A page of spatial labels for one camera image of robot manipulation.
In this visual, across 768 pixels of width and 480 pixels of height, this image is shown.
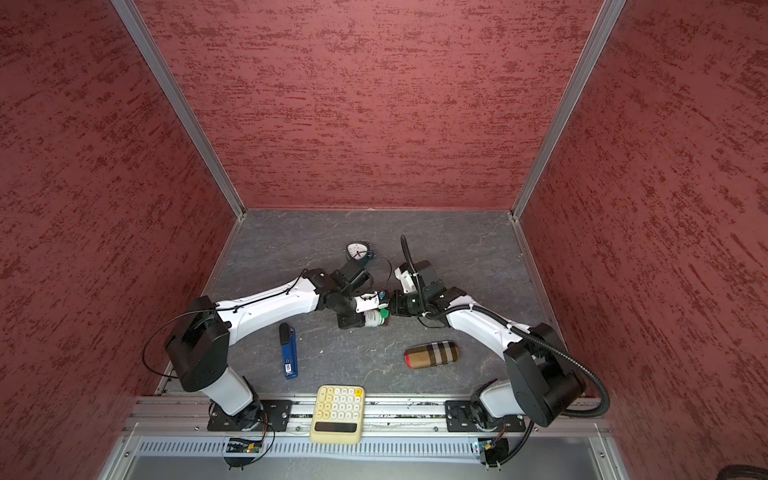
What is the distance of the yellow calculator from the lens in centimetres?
71

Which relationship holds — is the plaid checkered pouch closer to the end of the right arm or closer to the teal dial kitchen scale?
the end of the right arm

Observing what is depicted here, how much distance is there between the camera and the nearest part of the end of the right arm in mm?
644

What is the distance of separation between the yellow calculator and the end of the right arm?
25 cm

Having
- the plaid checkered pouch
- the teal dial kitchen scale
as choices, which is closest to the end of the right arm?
the plaid checkered pouch

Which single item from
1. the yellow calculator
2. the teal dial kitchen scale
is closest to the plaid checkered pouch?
the yellow calculator

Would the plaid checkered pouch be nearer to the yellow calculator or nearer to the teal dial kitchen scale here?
the yellow calculator
